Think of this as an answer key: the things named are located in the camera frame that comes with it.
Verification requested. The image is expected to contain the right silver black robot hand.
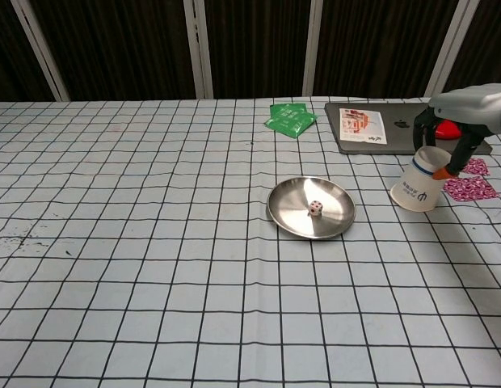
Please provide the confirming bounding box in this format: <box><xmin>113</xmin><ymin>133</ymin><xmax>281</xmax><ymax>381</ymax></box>
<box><xmin>411</xmin><ymin>82</ymin><xmax>501</xmax><ymax>181</ymax></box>

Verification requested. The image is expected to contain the white paper cup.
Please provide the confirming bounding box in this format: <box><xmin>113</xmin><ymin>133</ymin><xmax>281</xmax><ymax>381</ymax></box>
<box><xmin>389</xmin><ymin>145</ymin><xmax>453</xmax><ymax>213</ymax></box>

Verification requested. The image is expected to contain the round metal plate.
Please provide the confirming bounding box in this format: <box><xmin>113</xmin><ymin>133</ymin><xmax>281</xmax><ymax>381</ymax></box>
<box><xmin>266</xmin><ymin>176</ymin><xmax>356</xmax><ymax>240</ymax></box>

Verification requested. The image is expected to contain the red round disc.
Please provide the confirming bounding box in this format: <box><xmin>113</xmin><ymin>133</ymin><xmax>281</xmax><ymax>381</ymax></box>
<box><xmin>434</xmin><ymin>119</ymin><xmax>462</xmax><ymax>141</ymax></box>

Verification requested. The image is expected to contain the pink patterned card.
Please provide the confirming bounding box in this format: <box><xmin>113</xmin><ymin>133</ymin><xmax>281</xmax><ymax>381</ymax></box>
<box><xmin>462</xmin><ymin>157</ymin><xmax>490</xmax><ymax>176</ymax></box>
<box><xmin>443</xmin><ymin>175</ymin><xmax>500</xmax><ymax>202</ymax></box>

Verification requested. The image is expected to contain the grey closed laptop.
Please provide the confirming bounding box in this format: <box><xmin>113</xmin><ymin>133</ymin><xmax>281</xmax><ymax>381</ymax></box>
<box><xmin>324</xmin><ymin>101</ymin><xmax>493</xmax><ymax>156</ymax></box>

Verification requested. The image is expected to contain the white red printed card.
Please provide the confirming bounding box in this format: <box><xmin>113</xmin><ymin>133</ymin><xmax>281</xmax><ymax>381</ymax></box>
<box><xmin>338</xmin><ymin>107</ymin><xmax>387</xmax><ymax>145</ymax></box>

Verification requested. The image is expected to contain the green sachet packet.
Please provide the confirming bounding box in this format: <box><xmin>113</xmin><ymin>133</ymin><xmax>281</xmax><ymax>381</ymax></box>
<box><xmin>263</xmin><ymin>105</ymin><xmax>318</xmax><ymax>139</ymax></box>
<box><xmin>269</xmin><ymin>103</ymin><xmax>308</xmax><ymax>122</ymax></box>

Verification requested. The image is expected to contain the white frame post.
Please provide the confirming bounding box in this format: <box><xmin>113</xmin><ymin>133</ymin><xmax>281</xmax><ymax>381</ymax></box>
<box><xmin>11</xmin><ymin>0</ymin><xmax>70</xmax><ymax>102</ymax></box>
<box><xmin>424</xmin><ymin>0</ymin><xmax>470</xmax><ymax>98</ymax></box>
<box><xmin>183</xmin><ymin>0</ymin><xmax>214</xmax><ymax>99</ymax></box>
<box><xmin>301</xmin><ymin>0</ymin><xmax>325</xmax><ymax>97</ymax></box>

